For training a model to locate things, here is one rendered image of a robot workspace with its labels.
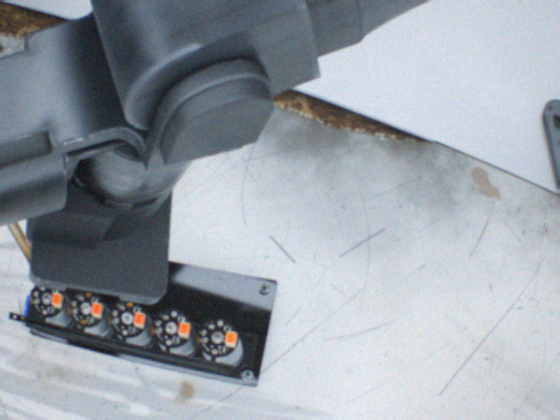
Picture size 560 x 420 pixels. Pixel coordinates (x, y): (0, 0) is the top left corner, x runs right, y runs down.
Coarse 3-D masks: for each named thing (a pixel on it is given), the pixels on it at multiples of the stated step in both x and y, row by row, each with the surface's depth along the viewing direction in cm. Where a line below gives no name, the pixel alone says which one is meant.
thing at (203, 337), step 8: (208, 320) 73; (216, 320) 73; (224, 320) 73; (200, 328) 73; (208, 328) 73; (216, 328) 73; (224, 328) 73; (232, 328) 73; (200, 336) 73; (208, 336) 73; (200, 344) 72; (208, 344) 72; (216, 344) 72; (224, 344) 72; (208, 352) 72; (224, 352) 72
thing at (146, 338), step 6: (132, 318) 73; (150, 324) 75; (150, 330) 75; (138, 336) 73; (144, 336) 74; (150, 336) 75; (132, 342) 74; (138, 342) 74; (144, 342) 75; (150, 342) 76
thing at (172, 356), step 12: (12, 312) 73; (36, 324) 73; (48, 324) 73; (84, 336) 73; (96, 336) 73; (120, 348) 72; (132, 348) 72; (144, 348) 72; (168, 348) 72; (180, 360) 72; (192, 360) 72; (204, 360) 72; (228, 372) 72
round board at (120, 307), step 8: (120, 304) 73; (136, 304) 73; (112, 312) 73; (120, 312) 73; (128, 312) 73; (136, 312) 73; (144, 312) 73; (112, 320) 73; (120, 320) 73; (112, 328) 73; (120, 328) 73; (128, 328) 73; (136, 328) 73; (144, 328) 73; (120, 336) 73; (128, 336) 73; (136, 336) 73
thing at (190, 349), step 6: (168, 324) 73; (174, 324) 73; (168, 330) 73; (174, 330) 73; (192, 330) 73; (192, 336) 73; (192, 342) 74; (162, 348) 75; (174, 348) 73; (180, 348) 73; (186, 348) 74; (192, 348) 75; (198, 348) 77; (180, 354) 74; (186, 354) 75; (192, 354) 76
